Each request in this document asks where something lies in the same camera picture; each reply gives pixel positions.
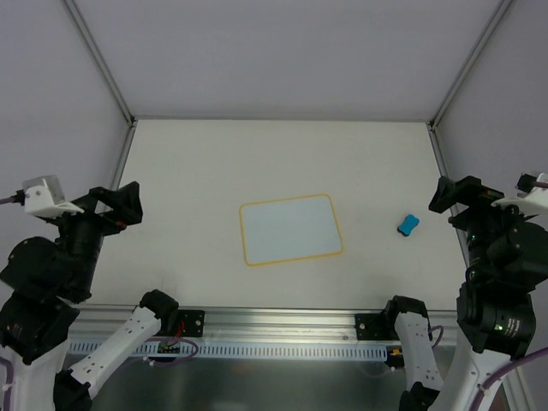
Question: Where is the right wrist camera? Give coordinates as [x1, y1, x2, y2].
[491, 172, 547, 216]

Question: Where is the blue whiteboard eraser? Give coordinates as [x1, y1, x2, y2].
[396, 214, 420, 237]

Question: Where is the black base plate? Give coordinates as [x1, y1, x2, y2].
[176, 309, 206, 338]
[354, 313, 392, 342]

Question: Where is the white slotted cable duct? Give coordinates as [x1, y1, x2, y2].
[68, 340, 390, 361]

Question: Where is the left aluminium frame post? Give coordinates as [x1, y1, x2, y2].
[61, 0, 135, 128]

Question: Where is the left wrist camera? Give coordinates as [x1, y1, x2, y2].
[22, 175, 85, 219]

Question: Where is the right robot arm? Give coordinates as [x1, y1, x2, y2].
[381, 173, 547, 410]

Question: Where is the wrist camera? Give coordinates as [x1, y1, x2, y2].
[22, 175, 85, 219]
[491, 172, 547, 216]

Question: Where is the yellow-framed small whiteboard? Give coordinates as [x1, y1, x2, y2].
[239, 194, 344, 267]

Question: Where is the aluminium mounting rail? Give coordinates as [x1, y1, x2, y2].
[76, 304, 463, 347]

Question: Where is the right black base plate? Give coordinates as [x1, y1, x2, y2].
[354, 313, 392, 342]

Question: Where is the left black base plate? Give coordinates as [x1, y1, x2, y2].
[176, 309, 206, 338]

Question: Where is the aluminium frame post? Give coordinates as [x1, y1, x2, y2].
[61, 0, 135, 128]
[429, 0, 515, 131]

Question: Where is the right aluminium frame post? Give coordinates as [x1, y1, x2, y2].
[429, 0, 515, 131]

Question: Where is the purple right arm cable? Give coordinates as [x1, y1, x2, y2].
[427, 325, 548, 411]

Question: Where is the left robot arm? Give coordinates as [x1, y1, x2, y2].
[1, 176, 179, 410]

